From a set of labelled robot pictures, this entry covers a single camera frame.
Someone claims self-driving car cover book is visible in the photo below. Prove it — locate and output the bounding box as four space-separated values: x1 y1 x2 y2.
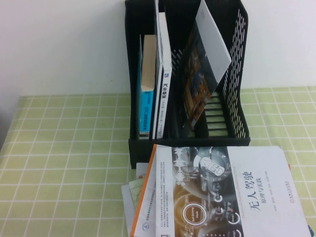
155 145 311 237

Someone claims blue spine book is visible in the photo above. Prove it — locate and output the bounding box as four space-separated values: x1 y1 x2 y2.
139 34 158 140

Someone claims white automotive suspension book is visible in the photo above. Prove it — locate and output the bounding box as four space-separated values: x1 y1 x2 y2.
152 11 173 140

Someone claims colourful mosaic cover book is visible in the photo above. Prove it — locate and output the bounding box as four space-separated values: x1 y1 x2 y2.
181 0 233 131

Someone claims black plastic book holder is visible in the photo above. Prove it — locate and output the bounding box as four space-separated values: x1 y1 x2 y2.
124 0 251 170

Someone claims white orange ROS2 book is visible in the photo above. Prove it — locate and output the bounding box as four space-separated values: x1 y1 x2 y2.
130 144 175 237

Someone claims white booklet with orange corner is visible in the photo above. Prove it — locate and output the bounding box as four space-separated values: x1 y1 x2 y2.
135 162 151 181

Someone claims pale green map booklet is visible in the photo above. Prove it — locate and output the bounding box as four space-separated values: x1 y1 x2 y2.
128 178 147 211

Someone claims green checked tablecloth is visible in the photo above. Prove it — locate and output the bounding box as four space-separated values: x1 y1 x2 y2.
0 86 316 237

